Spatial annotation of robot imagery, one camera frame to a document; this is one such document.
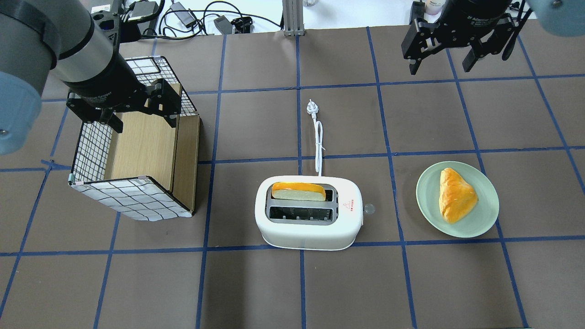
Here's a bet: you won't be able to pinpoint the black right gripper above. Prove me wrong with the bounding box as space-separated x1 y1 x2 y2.
401 12 519 75

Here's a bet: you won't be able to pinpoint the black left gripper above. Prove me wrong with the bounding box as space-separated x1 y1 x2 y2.
67 79 181 133

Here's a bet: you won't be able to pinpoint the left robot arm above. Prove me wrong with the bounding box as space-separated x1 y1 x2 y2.
0 0 181 155

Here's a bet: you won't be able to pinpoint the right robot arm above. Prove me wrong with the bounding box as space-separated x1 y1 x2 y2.
401 0 585 75

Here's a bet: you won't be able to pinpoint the toast slice in toaster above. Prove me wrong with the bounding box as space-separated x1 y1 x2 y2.
270 182 326 202

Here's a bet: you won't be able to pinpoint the white two-slot toaster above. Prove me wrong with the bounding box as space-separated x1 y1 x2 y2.
255 175 363 251

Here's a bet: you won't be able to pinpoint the black power adapter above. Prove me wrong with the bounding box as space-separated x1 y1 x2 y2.
170 2 198 28

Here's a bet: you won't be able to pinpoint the golden triangular pastry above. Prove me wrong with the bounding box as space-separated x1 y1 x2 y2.
438 167 479 223

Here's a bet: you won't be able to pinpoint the light green plate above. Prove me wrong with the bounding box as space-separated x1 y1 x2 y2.
415 161 500 238

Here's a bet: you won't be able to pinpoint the wire grid wooden box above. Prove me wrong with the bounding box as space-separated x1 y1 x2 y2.
68 56 201 221

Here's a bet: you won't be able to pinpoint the black cables on desk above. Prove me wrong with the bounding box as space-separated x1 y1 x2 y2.
120 0 282 41

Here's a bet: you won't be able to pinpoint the white toaster power cord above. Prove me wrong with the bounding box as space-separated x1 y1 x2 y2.
306 99 326 177

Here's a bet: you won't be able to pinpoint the aluminium frame post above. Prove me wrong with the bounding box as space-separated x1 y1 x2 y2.
282 0 305 36

